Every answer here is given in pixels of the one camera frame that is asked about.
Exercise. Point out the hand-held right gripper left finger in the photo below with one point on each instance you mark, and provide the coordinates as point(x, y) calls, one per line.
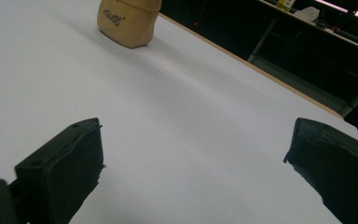
point(62, 168)

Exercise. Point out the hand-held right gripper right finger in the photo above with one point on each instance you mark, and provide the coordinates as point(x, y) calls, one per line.
point(338, 168)

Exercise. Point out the white crumpled object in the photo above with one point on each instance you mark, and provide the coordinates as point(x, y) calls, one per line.
point(306, 14)

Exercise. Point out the yellow box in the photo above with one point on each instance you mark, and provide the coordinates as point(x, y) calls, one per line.
point(286, 3)

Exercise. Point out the grey metal table frame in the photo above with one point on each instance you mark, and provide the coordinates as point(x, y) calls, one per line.
point(292, 77)

